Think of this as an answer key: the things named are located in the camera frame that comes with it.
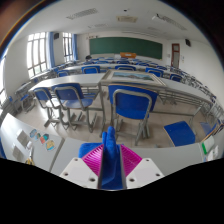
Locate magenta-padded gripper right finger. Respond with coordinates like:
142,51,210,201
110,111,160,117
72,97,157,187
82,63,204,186
119,143,165,189

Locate blue round sticker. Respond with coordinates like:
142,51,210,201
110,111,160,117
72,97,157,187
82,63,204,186
28,128,38,140

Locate white folded card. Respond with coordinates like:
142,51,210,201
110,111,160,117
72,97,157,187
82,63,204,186
15,129,31,148
11,143,25,163

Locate blue curtain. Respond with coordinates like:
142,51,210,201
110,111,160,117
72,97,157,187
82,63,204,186
71,33,79,61
46,31,56,68

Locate green chalkboard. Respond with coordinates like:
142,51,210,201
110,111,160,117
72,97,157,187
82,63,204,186
88,36,164,61

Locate yellow and blue sticker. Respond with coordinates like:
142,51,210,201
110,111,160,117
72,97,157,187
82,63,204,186
44,139,57,152

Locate long grey desk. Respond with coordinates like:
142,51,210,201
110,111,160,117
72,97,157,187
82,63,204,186
28,73,108,135
99,71,218,135

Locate blue towel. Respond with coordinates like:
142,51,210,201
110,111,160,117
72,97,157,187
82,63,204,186
78,125,125,191

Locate small white box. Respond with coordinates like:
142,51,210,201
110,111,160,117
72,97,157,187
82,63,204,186
207,145,220,161

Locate red and blue sticker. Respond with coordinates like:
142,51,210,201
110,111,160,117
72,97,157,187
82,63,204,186
39,133,51,145

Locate rows of blue chairs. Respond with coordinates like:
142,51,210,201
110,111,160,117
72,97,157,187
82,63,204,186
53,57,224,134

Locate ceiling lights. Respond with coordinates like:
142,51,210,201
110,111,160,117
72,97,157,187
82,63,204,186
65,7,190,34

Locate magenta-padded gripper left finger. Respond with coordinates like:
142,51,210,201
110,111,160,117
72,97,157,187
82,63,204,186
59,143,104,189

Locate framed picture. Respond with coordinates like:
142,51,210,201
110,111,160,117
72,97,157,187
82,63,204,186
99,69,167,87

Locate brown classroom door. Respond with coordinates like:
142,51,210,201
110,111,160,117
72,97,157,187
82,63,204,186
170,43,181,69

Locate narrow window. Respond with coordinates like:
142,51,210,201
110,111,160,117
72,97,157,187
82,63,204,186
62,32,74,63

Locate large window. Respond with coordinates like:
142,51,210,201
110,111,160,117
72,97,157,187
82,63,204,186
26,31,48,80

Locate ceiling air vent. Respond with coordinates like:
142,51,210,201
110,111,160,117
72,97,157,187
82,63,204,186
116,15,139,24

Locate orange lectern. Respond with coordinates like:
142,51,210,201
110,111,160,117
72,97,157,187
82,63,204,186
119,51,137,60

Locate blue chair with grey frame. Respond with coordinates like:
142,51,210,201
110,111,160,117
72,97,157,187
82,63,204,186
162,120,197,148
107,84,159,146
51,83,99,134
33,87,61,128

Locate ceiling projector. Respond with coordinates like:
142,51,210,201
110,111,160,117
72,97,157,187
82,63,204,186
151,12,165,22

